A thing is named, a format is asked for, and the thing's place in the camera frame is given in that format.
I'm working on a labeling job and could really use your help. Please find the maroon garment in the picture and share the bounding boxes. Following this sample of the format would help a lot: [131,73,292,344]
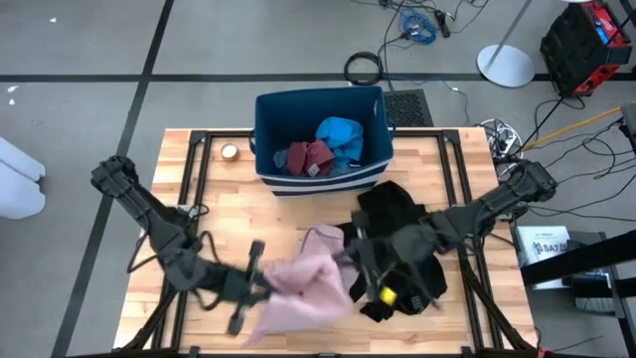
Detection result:
[286,139,337,178]

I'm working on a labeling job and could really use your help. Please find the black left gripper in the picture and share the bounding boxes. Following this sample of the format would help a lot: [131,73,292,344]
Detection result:
[218,240,277,312]

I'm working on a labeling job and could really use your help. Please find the black red tool case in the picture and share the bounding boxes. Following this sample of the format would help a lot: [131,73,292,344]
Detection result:
[540,0,633,98]

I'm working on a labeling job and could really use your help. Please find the white printed cardboard box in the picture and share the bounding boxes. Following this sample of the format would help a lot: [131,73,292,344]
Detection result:
[516,226,572,291]

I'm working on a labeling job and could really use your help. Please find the bright blue fleece garment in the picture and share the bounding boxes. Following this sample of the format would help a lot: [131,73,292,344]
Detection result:
[315,115,365,165]

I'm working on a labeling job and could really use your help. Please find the black perforated floor mat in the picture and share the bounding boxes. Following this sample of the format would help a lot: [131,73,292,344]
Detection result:
[385,89,434,128]

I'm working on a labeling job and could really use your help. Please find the coiled black cable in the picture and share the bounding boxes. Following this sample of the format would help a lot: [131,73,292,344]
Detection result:
[343,51,384,87]

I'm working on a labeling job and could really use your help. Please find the blue cable bundle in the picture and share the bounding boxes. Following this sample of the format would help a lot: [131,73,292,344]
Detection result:
[397,7,438,46]

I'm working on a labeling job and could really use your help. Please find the white rounded object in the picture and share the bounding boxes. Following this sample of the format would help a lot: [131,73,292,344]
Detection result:
[0,136,47,221]

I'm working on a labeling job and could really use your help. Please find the black metal stand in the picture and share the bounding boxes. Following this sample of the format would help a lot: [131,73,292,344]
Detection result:
[519,229,636,358]

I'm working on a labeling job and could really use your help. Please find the pink woven shirt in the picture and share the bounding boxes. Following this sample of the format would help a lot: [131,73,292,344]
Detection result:
[242,222,362,347]

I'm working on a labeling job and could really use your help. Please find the white cable bundle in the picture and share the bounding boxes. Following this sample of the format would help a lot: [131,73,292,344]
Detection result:
[479,117,523,173]

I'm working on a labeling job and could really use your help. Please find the black knit garment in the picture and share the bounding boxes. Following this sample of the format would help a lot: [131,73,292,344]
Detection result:
[337,179,448,323]

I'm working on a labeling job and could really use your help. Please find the blue white-striped fabric bin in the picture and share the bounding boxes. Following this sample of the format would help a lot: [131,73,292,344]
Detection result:
[247,85,398,198]

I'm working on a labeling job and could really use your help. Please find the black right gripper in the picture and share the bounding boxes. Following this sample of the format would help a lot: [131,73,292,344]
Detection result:
[337,211,442,269]

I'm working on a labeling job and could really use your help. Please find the black metal table frame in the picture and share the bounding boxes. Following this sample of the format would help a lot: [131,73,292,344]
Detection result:
[116,127,541,358]

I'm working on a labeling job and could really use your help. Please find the white round lamp stand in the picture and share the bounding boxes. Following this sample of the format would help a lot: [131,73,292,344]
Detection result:
[476,0,537,90]

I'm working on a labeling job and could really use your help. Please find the yellow wooden stick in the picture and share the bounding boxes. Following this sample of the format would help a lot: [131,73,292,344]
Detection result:
[521,105,622,152]

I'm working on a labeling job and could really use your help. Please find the black power strip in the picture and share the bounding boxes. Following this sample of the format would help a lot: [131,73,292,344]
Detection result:
[434,8,452,39]

